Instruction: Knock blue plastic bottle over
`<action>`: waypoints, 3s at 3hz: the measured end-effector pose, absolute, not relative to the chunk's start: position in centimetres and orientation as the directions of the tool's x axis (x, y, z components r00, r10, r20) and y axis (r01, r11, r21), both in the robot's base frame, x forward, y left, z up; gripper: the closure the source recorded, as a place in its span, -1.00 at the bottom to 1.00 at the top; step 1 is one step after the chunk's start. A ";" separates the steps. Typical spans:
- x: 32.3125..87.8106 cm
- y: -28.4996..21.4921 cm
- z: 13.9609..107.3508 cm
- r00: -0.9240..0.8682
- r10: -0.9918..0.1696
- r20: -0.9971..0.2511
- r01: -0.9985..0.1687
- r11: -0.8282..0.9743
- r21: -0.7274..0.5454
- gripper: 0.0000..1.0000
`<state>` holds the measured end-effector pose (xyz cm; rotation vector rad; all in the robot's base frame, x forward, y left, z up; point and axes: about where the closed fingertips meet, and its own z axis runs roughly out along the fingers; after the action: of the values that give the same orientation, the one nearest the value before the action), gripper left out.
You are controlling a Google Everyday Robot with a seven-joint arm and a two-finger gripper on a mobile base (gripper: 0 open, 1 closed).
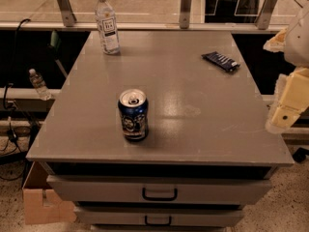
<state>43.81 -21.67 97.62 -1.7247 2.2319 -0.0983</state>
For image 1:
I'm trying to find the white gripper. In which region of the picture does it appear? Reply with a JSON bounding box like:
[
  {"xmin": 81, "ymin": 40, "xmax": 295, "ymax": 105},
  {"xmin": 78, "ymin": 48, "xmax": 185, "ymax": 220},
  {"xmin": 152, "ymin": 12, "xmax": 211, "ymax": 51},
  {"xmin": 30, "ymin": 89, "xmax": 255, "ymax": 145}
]
[{"xmin": 263, "ymin": 5, "xmax": 309, "ymax": 134}]

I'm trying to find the clear plastic water bottle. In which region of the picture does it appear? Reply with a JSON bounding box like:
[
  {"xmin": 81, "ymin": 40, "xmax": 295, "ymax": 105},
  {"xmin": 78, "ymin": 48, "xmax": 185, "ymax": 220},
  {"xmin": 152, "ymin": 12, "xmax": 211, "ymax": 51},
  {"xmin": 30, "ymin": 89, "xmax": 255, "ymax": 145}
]
[{"xmin": 95, "ymin": 0, "xmax": 120, "ymax": 55}]

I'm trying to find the small water bottle on ledge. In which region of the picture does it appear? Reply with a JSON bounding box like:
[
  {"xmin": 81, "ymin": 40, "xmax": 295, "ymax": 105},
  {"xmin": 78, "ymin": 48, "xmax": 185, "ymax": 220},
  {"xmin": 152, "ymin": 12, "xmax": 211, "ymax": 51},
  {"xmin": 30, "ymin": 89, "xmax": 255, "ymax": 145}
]
[{"xmin": 29, "ymin": 69, "xmax": 52, "ymax": 101}]

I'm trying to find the dark blue snack packet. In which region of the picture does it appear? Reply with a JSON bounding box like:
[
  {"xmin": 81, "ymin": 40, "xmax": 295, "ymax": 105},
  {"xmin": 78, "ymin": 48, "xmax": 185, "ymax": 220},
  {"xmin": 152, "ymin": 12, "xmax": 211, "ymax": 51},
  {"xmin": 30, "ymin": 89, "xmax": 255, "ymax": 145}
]
[{"xmin": 202, "ymin": 51, "xmax": 239, "ymax": 73}]

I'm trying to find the grey drawer cabinet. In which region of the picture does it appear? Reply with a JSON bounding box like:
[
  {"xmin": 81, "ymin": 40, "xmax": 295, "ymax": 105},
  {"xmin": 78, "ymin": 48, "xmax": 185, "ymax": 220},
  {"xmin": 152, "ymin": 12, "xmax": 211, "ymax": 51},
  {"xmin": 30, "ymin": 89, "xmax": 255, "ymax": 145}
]
[{"xmin": 28, "ymin": 31, "xmax": 293, "ymax": 232}]

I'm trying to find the blue soda can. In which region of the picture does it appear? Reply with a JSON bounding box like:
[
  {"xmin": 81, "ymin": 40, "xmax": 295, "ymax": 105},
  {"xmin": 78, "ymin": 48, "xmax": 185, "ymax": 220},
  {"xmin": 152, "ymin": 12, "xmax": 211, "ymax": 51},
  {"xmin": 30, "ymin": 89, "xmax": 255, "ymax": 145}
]
[{"xmin": 118, "ymin": 89, "xmax": 149, "ymax": 141}]

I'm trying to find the lower grey drawer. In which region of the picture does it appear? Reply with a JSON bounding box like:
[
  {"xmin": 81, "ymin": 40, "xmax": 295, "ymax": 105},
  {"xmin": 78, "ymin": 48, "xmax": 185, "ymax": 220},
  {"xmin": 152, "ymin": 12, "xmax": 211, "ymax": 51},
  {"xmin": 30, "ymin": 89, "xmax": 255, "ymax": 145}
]
[{"xmin": 74, "ymin": 207, "xmax": 243, "ymax": 227}]

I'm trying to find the grey drawer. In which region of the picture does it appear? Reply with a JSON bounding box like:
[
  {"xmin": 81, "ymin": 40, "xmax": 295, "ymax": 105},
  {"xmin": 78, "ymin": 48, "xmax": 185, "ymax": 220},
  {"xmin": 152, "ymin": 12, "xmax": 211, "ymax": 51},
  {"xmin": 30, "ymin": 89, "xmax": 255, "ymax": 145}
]
[
  {"xmin": 47, "ymin": 175, "xmax": 271, "ymax": 205},
  {"xmin": 74, "ymin": 207, "xmax": 243, "ymax": 227}
]

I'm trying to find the upper grey drawer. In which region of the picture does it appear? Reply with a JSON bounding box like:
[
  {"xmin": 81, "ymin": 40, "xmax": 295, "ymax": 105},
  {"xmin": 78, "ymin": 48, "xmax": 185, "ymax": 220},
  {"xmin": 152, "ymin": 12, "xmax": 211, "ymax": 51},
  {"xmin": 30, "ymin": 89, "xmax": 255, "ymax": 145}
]
[{"xmin": 47, "ymin": 175, "xmax": 271, "ymax": 205}]

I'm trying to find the cardboard box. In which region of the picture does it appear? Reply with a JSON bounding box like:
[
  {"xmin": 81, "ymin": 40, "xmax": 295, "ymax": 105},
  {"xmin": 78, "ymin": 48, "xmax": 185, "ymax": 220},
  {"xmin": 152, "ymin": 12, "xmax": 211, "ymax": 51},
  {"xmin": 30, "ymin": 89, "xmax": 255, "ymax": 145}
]
[{"xmin": 22, "ymin": 162, "xmax": 76, "ymax": 225}]

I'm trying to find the right metal bracket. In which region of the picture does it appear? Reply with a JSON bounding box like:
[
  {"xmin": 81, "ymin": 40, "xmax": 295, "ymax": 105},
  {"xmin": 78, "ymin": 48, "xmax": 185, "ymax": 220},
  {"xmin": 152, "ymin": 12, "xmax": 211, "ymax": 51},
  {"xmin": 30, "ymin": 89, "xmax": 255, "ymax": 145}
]
[{"xmin": 255, "ymin": 0, "xmax": 278, "ymax": 30}]

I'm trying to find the metal bracket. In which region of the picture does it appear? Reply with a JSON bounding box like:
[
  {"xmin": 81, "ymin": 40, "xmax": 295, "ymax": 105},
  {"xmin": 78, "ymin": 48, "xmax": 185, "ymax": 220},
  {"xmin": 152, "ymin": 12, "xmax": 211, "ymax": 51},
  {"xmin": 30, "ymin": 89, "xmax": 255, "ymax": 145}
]
[
  {"xmin": 179, "ymin": 0, "xmax": 192, "ymax": 29},
  {"xmin": 255, "ymin": 0, "xmax": 278, "ymax": 30},
  {"xmin": 57, "ymin": 0, "xmax": 76, "ymax": 27}
]

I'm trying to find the middle metal bracket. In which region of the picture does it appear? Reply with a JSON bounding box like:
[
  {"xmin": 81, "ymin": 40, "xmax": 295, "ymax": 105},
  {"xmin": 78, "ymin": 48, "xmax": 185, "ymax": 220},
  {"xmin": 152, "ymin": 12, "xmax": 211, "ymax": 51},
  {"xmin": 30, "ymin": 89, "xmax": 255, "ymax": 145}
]
[{"xmin": 179, "ymin": 0, "xmax": 192, "ymax": 29}]

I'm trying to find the left metal bracket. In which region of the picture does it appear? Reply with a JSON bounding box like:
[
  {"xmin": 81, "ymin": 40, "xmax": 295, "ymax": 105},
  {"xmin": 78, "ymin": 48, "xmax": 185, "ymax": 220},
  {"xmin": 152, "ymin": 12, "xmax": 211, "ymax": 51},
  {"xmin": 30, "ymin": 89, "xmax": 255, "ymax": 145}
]
[{"xmin": 57, "ymin": 0, "xmax": 76, "ymax": 27}]

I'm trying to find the black cable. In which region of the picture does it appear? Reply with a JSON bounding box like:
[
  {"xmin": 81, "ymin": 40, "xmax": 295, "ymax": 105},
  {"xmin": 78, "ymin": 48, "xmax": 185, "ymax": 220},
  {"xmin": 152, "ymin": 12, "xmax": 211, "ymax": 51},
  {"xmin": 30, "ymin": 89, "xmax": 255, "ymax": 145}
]
[{"xmin": 0, "ymin": 17, "xmax": 32, "ymax": 182}]

